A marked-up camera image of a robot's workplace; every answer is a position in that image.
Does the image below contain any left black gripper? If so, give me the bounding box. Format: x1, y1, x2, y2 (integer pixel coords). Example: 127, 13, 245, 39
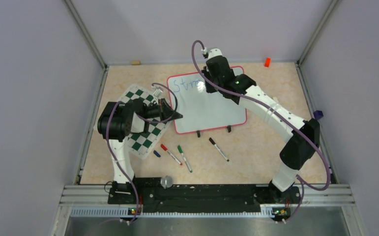
142, 98, 182, 122

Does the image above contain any pink framed whiteboard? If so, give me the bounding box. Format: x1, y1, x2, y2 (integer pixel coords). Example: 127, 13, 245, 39
167, 72, 247, 134

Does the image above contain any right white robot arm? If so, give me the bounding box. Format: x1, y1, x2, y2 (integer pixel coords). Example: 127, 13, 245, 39
201, 48, 320, 203

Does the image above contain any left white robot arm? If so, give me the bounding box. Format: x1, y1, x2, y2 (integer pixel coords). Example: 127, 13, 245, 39
97, 98, 183, 203

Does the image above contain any black whiteboard stand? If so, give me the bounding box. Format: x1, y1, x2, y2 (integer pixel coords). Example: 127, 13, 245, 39
195, 125, 232, 138

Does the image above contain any green white chess mat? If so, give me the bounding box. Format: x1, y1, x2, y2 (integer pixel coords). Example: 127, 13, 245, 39
119, 84, 170, 160

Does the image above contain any red marker pen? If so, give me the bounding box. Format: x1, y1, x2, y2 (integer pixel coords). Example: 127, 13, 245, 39
160, 144, 182, 165

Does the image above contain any green marker pen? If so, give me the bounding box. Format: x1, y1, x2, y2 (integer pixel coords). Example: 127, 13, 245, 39
177, 145, 193, 173

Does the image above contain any black marker pen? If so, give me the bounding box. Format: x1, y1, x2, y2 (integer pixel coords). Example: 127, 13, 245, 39
208, 137, 230, 162

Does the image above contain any orange toy block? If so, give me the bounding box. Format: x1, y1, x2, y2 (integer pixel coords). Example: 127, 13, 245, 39
264, 58, 271, 67

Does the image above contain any small wooden block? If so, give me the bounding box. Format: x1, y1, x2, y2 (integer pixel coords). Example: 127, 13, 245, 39
130, 60, 141, 65

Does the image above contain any purple toy block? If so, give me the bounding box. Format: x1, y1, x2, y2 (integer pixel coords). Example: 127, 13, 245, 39
313, 110, 324, 120

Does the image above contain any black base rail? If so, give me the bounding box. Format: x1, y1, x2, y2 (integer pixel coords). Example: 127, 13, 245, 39
108, 177, 300, 213

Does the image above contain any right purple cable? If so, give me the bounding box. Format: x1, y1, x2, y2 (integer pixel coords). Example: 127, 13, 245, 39
191, 40, 331, 224

